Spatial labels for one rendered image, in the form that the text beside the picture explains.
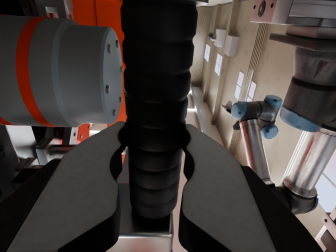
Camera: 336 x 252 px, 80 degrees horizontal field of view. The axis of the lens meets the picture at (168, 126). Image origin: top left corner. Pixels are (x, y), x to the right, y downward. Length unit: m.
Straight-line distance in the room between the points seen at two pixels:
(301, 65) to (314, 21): 0.11
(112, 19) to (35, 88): 0.53
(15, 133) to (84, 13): 0.51
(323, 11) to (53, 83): 0.53
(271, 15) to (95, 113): 0.43
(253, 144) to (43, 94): 0.78
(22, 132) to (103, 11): 0.49
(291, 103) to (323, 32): 0.19
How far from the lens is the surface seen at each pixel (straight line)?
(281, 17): 0.54
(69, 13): 0.56
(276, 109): 1.00
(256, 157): 0.89
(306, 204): 0.98
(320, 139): 0.83
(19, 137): 0.39
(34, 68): 0.25
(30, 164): 0.38
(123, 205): 0.17
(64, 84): 0.25
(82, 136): 0.61
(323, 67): 0.63
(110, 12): 0.75
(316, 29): 0.59
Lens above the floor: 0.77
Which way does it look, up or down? 29 degrees up
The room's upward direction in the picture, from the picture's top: 176 degrees counter-clockwise
